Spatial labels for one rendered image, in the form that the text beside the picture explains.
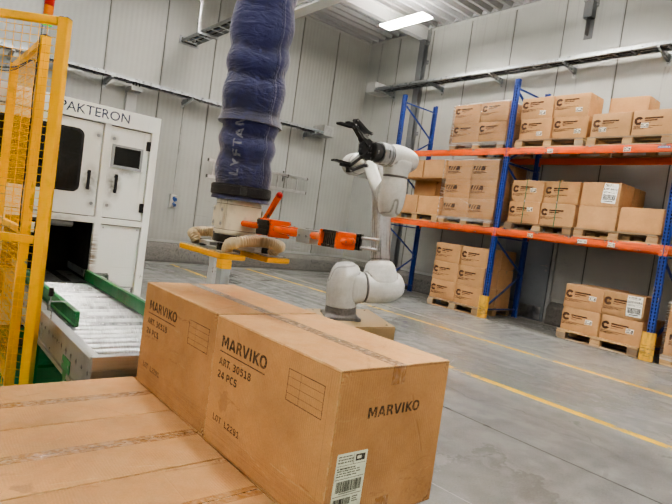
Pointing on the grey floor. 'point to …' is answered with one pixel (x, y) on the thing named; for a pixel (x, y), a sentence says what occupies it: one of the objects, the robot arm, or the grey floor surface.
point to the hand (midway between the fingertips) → (338, 141)
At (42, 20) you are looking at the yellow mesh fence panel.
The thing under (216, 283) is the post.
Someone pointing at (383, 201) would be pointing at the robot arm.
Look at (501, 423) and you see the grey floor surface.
